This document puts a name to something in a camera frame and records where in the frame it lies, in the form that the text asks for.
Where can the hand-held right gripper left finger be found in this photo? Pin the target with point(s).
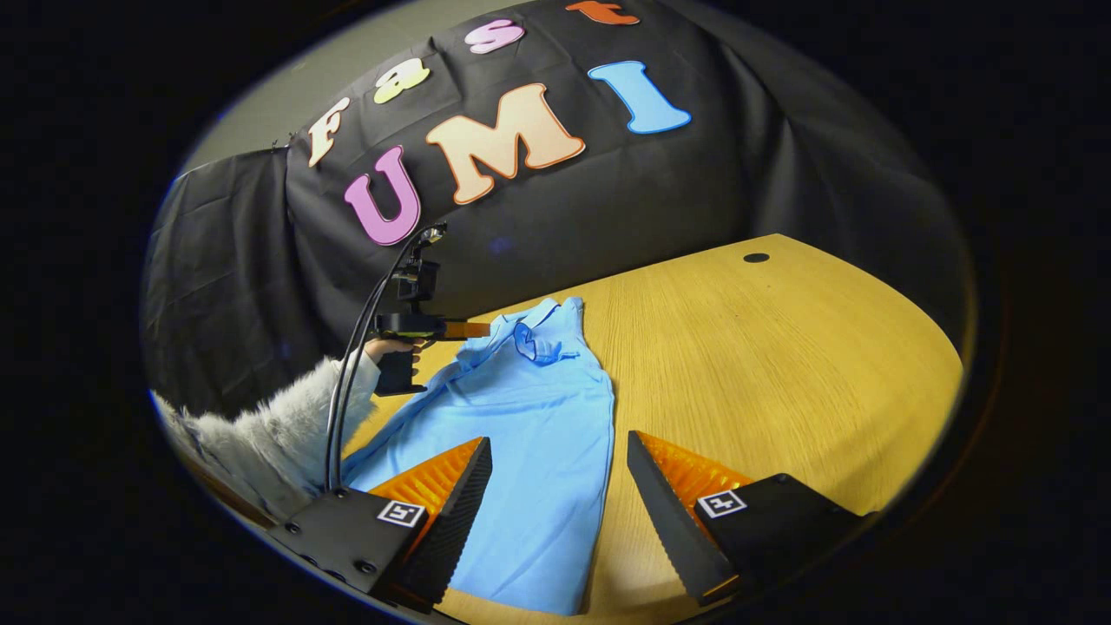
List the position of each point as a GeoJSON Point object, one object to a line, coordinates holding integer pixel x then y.
{"type": "Point", "coordinates": [456, 521]}

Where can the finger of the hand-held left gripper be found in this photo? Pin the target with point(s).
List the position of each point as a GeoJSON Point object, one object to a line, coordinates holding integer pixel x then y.
{"type": "Point", "coordinates": [469, 330]}

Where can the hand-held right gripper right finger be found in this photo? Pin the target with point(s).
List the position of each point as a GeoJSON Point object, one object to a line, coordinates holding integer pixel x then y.
{"type": "Point", "coordinates": [668, 521]}

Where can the light blue T-shirt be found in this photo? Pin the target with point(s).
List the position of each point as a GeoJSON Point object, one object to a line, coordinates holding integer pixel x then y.
{"type": "Point", "coordinates": [538, 434]}

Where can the black backdrop cloth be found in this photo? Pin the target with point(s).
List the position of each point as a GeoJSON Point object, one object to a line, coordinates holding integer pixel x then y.
{"type": "Point", "coordinates": [608, 200]}

